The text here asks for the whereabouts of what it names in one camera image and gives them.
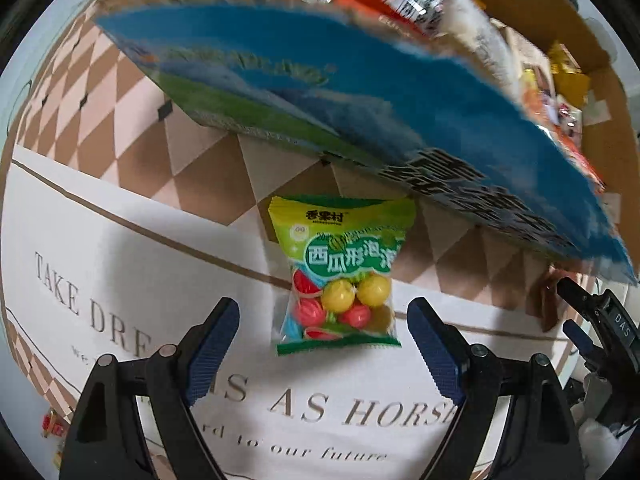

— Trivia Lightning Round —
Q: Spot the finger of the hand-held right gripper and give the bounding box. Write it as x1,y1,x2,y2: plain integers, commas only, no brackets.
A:
562,319,602,357
556,276,602,317

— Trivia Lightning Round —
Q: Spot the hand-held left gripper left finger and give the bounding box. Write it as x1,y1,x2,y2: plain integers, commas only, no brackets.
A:
59,297,241,480

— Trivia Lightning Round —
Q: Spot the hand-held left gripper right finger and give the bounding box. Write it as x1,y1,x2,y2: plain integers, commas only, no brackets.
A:
406,297,586,480

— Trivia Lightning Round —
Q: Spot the green gumball candy bag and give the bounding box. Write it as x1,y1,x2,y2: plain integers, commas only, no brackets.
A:
267,195,417,357

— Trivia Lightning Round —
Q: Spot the blue green printed cardboard box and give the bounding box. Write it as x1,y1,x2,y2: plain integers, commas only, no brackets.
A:
94,0,640,286

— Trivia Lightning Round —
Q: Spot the white cloth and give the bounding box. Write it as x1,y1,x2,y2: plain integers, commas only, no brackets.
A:
570,402,626,480

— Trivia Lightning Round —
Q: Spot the printed checkered table mat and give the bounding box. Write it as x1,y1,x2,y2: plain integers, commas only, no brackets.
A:
0,0,601,480

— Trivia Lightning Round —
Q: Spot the small red packet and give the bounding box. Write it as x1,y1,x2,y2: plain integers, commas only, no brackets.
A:
42,408,69,439

